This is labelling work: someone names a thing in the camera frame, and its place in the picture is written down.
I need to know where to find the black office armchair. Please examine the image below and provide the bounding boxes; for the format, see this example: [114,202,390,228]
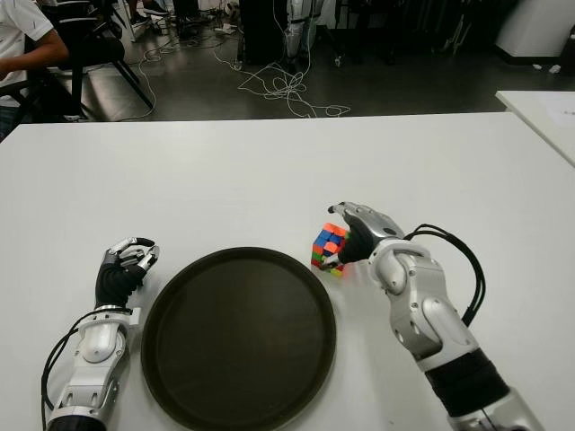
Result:
[0,57,75,125]

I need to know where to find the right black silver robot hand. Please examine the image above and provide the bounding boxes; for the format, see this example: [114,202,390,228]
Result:
[322,201,408,267]

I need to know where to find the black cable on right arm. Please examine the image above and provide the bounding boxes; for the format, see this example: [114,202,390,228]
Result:
[403,224,487,327]

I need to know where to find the tangled white floor cable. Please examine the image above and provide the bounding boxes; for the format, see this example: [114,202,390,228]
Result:
[213,44,352,119]

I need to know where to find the white side table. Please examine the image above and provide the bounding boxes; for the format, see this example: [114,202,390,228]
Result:
[494,91,575,170]

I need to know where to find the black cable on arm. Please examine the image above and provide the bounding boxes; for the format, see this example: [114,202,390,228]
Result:
[403,224,487,327]
[40,316,104,431]

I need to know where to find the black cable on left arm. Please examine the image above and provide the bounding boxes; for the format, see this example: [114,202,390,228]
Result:
[40,316,104,431]

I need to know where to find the black metal-legged chair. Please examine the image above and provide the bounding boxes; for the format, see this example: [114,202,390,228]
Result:
[42,0,156,122]

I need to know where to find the black floor cabinet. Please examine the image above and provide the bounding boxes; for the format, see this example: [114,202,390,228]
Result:
[240,0,288,66]

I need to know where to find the seated person in white shirt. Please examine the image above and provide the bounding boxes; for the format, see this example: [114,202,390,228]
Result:
[0,0,73,136]

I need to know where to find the silver humanoid robot legs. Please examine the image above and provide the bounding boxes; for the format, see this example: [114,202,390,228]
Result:
[285,0,324,62]

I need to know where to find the multicoloured Rubik's cube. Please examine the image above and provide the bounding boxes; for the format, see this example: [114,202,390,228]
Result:
[309,223,351,276]

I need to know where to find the dark brown round plate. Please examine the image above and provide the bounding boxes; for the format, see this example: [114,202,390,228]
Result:
[140,246,337,431]

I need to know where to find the white cabinet with black base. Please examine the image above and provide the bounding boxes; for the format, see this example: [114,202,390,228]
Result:
[493,0,575,58]

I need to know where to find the thin white floor cable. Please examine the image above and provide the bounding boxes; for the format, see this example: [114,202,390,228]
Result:
[134,31,212,120]

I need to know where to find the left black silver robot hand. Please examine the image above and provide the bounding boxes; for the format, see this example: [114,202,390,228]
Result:
[94,236,161,310]

